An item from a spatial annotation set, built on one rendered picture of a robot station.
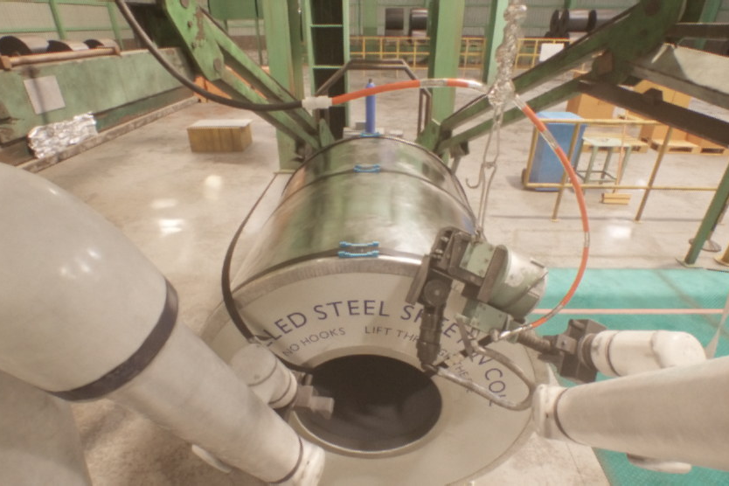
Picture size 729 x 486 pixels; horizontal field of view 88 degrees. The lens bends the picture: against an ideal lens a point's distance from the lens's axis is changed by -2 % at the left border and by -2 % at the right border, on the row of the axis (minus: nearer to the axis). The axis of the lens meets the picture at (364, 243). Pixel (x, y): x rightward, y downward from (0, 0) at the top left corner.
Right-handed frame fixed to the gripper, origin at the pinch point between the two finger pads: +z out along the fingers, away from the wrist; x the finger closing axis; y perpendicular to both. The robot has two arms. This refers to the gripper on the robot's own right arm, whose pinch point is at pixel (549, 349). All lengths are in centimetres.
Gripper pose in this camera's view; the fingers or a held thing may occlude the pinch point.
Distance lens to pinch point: 105.1
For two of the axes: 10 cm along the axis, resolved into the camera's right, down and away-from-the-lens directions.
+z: -2.2, 2.1, 9.5
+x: -3.7, 8.8, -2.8
